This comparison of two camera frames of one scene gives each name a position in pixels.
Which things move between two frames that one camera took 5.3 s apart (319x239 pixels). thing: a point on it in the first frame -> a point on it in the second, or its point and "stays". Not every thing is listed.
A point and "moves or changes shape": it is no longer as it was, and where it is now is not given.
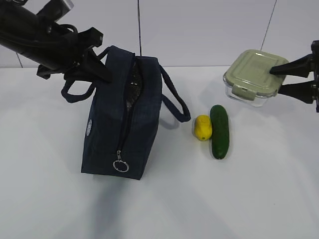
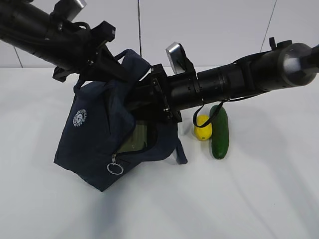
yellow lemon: (203, 127) stays
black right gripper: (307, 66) -> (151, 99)
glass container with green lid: (247, 79) moves or changes shape
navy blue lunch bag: (123, 119) moves or changes shape
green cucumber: (220, 132) stays
